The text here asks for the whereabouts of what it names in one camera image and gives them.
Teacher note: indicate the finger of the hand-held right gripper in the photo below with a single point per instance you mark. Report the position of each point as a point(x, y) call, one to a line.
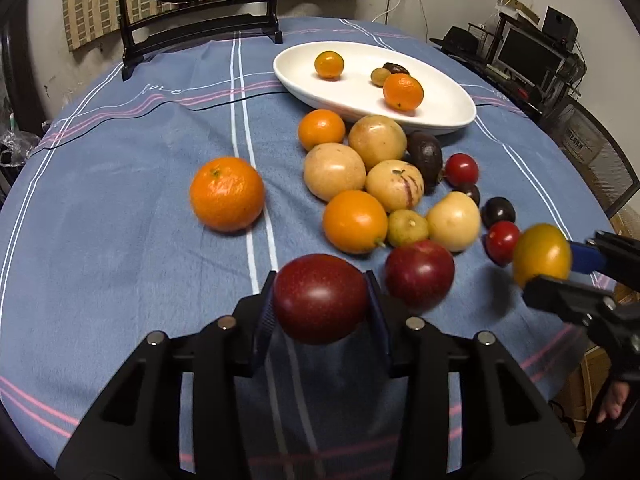
point(560, 295)
point(587, 257)

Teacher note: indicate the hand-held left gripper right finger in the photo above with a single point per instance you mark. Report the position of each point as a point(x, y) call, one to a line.
point(377, 310)

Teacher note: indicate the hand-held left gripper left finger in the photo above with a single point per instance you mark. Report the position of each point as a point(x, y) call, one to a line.
point(265, 320)

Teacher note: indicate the yellow-orange tomato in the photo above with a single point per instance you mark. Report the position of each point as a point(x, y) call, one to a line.
point(542, 255)

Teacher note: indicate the dark red passion fruit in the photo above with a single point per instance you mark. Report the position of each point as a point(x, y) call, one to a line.
point(320, 297)
point(419, 274)

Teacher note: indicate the red cherry tomato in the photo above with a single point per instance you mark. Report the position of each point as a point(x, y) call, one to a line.
point(461, 170)
point(501, 241)

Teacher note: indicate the small green-yellow fruit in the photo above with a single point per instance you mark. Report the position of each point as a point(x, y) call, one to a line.
point(407, 229)

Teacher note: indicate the dark purple plum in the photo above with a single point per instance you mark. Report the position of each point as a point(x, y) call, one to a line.
point(498, 211)

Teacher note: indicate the pale yellow round fruit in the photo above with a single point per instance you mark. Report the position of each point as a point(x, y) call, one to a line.
point(454, 221)

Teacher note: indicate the purple-striped tan melon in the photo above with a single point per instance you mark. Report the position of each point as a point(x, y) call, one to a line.
point(395, 187)

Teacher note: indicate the large mandarin orange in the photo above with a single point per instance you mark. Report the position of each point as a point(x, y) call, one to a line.
point(227, 194)

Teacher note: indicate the tan round passion fruit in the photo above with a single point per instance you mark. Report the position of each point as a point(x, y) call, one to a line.
point(377, 141)
point(334, 171)

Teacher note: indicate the white oval plate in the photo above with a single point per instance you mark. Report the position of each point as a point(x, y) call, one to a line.
point(350, 95)

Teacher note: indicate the person's right hand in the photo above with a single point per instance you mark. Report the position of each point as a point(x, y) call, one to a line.
point(614, 400)

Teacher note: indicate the small dark purple fruit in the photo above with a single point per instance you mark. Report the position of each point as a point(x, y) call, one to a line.
point(471, 194)

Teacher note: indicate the blue striped tablecloth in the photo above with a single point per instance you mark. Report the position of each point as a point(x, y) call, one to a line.
point(125, 260)

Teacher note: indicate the dark purple avocado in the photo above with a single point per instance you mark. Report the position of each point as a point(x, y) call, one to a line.
point(425, 154)

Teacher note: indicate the black metal shelf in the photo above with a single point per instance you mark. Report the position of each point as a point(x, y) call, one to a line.
point(575, 70)

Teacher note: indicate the black computer monitor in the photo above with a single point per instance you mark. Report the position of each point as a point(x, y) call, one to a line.
point(530, 55)

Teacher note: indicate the black speaker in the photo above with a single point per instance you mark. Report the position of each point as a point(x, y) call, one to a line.
point(560, 27)

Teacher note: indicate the small yellowish fruit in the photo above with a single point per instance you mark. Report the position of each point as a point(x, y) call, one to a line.
point(380, 76)

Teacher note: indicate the dark brown fruit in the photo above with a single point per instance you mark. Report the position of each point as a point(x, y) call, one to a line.
point(397, 68)

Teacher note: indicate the small orange kumquat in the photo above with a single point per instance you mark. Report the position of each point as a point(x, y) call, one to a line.
point(329, 65)

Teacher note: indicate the black hat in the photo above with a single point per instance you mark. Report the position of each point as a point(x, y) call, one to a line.
point(455, 40)

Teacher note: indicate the cardboard box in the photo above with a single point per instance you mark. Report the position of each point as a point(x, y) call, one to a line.
point(517, 7)

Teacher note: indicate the round screen on black stand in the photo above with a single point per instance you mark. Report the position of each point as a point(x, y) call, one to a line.
point(200, 30)

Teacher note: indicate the clear plastic bag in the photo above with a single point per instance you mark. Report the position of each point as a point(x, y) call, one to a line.
point(17, 145)

